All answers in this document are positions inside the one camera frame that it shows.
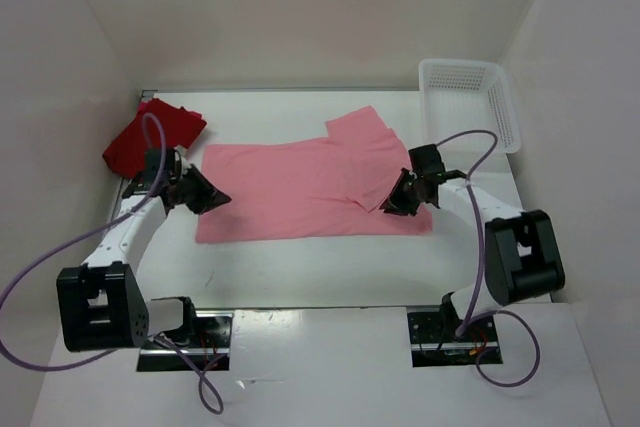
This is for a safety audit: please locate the magenta t shirt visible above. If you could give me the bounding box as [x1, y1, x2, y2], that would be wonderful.
[137, 101, 148, 114]

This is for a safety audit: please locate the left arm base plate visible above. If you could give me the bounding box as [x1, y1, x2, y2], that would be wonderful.
[136, 309, 234, 373]

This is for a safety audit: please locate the white plastic basket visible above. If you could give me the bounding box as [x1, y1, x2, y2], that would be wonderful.
[418, 59, 521, 154]

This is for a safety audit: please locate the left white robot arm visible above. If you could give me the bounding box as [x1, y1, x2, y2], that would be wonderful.
[56, 148, 232, 352]

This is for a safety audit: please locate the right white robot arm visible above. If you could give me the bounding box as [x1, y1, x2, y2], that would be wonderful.
[380, 144, 566, 340]

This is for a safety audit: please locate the light pink t shirt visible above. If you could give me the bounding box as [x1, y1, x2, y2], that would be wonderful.
[195, 106, 433, 244]

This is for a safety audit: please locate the dark red t shirt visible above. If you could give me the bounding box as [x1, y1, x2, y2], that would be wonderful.
[102, 98, 207, 179]

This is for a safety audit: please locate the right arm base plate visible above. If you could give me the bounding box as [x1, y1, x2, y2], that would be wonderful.
[406, 306, 503, 368]

